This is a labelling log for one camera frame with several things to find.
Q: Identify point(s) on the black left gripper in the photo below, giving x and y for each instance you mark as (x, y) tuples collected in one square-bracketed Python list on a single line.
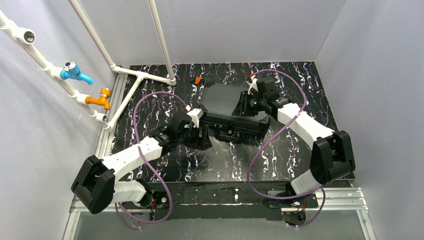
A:
[(203, 133)]

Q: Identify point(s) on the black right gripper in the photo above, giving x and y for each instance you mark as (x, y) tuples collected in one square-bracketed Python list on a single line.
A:
[(243, 105)]

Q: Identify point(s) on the black poker case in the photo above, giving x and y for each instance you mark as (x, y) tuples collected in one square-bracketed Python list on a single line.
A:
[(218, 101)]

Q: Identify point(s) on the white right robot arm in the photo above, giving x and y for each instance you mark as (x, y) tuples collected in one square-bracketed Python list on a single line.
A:
[(332, 154)]

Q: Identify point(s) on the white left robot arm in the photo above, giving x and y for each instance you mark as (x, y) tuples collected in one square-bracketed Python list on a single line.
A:
[(98, 182)]

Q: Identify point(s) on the orange black small clip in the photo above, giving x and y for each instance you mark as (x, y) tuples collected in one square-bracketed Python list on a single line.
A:
[(196, 80)]

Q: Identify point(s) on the orange tap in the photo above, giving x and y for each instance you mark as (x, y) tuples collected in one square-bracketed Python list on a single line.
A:
[(103, 100)]

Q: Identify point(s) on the blue tap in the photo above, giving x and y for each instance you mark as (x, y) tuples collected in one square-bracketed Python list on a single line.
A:
[(71, 70)]

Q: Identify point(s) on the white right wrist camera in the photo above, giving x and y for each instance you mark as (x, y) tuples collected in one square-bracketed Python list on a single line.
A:
[(253, 88)]

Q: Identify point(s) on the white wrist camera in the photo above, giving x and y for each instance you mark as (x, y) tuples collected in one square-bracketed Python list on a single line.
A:
[(253, 88), (195, 114)]

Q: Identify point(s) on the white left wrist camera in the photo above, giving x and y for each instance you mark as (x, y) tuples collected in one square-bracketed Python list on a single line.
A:
[(195, 114)]

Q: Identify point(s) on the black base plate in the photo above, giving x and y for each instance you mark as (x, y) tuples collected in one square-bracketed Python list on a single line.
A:
[(229, 200)]

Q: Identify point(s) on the aluminium rail frame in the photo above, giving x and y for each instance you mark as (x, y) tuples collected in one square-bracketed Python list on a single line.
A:
[(153, 202)]

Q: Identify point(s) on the white pvc pipe frame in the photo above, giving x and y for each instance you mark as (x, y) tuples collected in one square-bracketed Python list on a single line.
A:
[(25, 39)]

